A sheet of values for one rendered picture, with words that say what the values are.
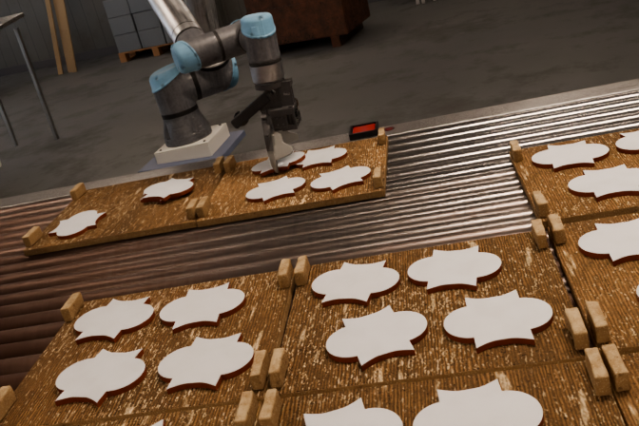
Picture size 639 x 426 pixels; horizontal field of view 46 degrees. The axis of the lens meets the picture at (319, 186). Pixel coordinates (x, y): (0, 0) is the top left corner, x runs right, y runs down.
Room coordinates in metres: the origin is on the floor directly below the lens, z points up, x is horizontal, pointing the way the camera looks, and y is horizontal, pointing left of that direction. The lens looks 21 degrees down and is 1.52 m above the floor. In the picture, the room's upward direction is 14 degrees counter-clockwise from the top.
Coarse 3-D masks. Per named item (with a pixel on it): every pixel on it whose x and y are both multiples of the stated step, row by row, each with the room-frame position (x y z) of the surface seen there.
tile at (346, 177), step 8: (344, 168) 1.57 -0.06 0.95; (352, 168) 1.56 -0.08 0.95; (360, 168) 1.54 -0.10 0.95; (368, 168) 1.53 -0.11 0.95; (320, 176) 1.56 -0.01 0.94; (328, 176) 1.54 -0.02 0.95; (336, 176) 1.53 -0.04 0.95; (344, 176) 1.52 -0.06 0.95; (352, 176) 1.51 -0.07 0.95; (360, 176) 1.50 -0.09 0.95; (368, 176) 1.50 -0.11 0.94; (312, 184) 1.52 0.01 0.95; (320, 184) 1.50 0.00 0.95; (328, 184) 1.49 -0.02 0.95; (336, 184) 1.48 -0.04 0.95; (344, 184) 1.47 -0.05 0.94; (352, 184) 1.48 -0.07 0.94
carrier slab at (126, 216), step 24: (96, 192) 1.87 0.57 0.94; (120, 192) 1.82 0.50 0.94; (192, 192) 1.68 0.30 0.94; (120, 216) 1.64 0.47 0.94; (144, 216) 1.60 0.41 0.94; (168, 216) 1.56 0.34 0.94; (48, 240) 1.60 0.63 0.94; (72, 240) 1.56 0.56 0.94; (96, 240) 1.54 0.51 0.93; (120, 240) 1.53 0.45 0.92
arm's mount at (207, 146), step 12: (216, 132) 2.24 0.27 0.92; (228, 132) 2.33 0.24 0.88; (192, 144) 2.19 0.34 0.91; (204, 144) 2.16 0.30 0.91; (216, 144) 2.22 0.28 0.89; (156, 156) 2.21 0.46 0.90; (168, 156) 2.20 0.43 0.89; (180, 156) 2.19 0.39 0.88; (192, 156) 2.18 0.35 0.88; (204, 156) 2.17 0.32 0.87
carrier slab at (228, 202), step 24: (360, 144) 1.74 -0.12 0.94; (240, 168) 1.78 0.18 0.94; (312, 168) 1.65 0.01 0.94; (336, 168) 1.61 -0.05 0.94; (384, 168) 1.53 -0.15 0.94; (216, 192) 1.64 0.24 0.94; (240, 192) 1.61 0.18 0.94; (312, 192) 1.50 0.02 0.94; (336, 192) 1.46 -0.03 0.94; (360, 192) 1.43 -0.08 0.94; (384, 192) 1.42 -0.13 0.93; (216, 216) 1.49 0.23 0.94; (240, 216) 1.48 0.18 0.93; (264, 216) 1.47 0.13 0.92
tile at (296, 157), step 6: (294, 150) 1.76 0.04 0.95; (288, 156) 1.72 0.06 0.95; (294, 156) 1.71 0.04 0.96; (300, 156) 1.69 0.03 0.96; (264, 162) 1.74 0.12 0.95; (282, 162) 1.69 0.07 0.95; (288, 162) 1.68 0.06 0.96; (294, 162) 1.67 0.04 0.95; (252, 168) 1.72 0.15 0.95; (258, 168) 1.71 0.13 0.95; (264, 168) 1.69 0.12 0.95; (270, 168) 1.67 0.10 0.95; (282, 168) 1.66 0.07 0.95; (288, 168) 1.65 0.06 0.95; (258, 174) 1.69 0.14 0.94; (264, 174) 1.67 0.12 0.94
